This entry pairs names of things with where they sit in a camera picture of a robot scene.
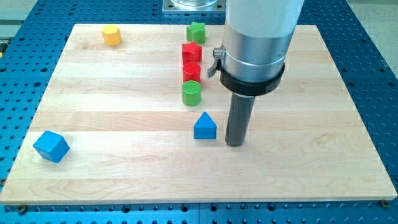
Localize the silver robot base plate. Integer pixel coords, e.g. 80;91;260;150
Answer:
162;0;226;12

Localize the yellow hexagon block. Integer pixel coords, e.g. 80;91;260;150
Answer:
101;24;122;47

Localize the light wooden board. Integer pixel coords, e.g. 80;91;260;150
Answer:
1;24;397;205

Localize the green star block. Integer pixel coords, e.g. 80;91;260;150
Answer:
186;21;206;44

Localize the black clamp ring with lever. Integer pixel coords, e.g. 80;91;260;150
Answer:
207;47;285;96

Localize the red star block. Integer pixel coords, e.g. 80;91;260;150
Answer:
182;41;203;65

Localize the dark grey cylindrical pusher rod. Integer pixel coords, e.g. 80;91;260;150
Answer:
225;93;255;147

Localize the green cylinder block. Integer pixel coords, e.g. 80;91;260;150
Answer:
182;80;201;106

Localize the red cylinder block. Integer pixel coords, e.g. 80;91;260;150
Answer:
182;62;201;82

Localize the blue triangle block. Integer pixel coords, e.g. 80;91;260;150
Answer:
193;112;217;139

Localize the blue wooden cube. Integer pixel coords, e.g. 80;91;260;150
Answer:
33;131;70;163

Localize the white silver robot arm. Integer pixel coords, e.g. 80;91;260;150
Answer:
207;0;304;147

